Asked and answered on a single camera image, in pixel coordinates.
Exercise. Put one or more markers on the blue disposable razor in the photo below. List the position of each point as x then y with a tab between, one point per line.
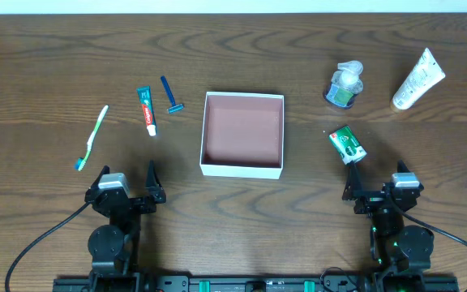
174	106

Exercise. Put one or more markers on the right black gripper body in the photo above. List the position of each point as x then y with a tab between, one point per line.
375	199

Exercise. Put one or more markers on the white box pink interior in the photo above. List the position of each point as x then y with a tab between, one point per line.
243	135

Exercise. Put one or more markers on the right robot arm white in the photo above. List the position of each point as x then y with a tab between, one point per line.
402	251

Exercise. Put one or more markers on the white Pantene tube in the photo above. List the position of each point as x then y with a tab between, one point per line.
424	76

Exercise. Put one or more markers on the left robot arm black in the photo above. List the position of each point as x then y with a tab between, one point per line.
114	247

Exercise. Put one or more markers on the clear pump soap bottle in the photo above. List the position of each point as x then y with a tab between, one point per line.
345	85

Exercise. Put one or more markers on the green white toothbrush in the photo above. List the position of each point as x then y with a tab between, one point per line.
80	164

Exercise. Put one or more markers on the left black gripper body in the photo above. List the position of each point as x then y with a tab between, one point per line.
134	203

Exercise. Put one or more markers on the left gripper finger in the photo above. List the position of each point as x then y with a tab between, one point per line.
153	185
105	170

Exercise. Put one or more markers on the Colgate toothpaste tube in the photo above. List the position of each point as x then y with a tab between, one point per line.
145	100

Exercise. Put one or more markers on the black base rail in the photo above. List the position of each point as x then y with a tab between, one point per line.
329	282

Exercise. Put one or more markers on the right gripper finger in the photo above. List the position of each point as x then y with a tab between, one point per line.
353	187
401	167

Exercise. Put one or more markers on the green soap bar pack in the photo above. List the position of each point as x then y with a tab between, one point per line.
347	145

